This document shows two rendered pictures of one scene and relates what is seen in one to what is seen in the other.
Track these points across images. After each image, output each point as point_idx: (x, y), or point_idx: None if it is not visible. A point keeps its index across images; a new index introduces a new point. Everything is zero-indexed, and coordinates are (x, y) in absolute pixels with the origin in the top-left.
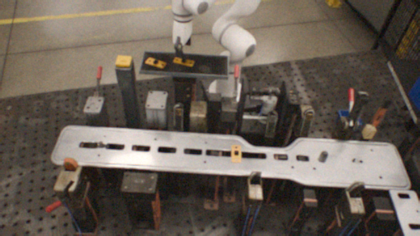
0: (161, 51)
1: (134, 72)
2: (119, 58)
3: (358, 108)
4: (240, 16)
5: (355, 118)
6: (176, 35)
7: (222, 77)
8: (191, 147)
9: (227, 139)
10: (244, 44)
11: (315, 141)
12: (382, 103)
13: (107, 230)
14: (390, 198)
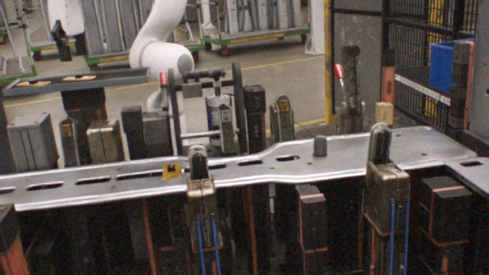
0: (46, 76)
1: (4, 114)
2: None
3: (352, 73)
4: (163, 25)
5: (354, 93)
6: (55, 19)
7: (137, 79)
8: (91, 177)
9: (157, 162)
10: (173, 53)
11: (305, 142)
12: (383, 57)
13: None
14: (451, 170)
